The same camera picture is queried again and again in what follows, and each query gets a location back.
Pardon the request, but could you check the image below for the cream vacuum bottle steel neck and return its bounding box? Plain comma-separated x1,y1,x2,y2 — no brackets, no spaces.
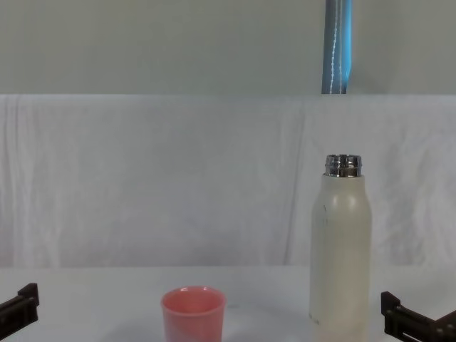
308,153,372,342

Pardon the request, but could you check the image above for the pink cup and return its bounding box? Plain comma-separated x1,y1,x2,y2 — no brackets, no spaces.
160,285,227,342

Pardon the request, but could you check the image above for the white table cloth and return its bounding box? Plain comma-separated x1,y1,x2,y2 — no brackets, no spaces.
0,265,456,342

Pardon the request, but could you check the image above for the white curtain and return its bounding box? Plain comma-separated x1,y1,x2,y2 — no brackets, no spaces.
0,93,456,269

